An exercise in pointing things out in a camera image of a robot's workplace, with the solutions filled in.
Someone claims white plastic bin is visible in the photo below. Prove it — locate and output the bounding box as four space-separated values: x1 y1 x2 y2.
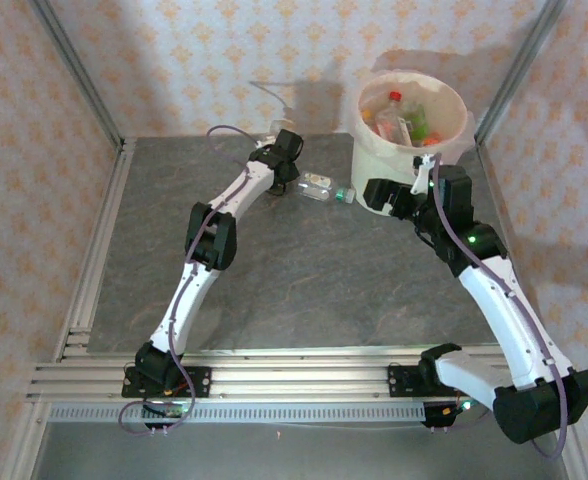
349 69 468 217

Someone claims translucent pink bin liner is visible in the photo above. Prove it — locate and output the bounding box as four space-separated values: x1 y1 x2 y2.
351 47 475 166

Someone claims clear water bottle leaf label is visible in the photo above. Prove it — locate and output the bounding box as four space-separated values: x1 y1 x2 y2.
297 171 359 205

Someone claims base controller board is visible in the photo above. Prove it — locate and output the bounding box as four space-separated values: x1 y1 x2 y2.
141 398 198 432
421 394 488 430

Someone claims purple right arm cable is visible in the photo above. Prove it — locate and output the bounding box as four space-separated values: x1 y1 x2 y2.
431 152 571 460

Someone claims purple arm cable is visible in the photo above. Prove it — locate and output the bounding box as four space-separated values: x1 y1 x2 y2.
117 124 275 437
431 152 571 460

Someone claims white right cable clip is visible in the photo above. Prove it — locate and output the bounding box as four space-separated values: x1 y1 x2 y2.
411 153 436 195

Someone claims aluminium table side rail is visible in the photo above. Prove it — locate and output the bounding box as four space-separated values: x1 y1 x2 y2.
55 138 138 362
473 142 543 351

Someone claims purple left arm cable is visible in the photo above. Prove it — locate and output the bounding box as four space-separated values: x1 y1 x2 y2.
117 124 275 437

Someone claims aluminium table edge rail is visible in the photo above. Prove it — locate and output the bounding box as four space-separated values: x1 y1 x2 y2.
61 343 540 362

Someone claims aluminium frame post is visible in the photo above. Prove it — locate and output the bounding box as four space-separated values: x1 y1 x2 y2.
27 0 126 151
473 0 569 149

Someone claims wide aluminium base rail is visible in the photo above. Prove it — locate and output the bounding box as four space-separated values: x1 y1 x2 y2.
26 363 574 402

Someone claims slotted grey cable duct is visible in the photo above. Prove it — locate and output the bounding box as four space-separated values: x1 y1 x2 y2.
47 402 428 425

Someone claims aluminium frame leg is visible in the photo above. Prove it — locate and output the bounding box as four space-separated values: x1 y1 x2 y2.
558 439 588 480
0 399 50 480

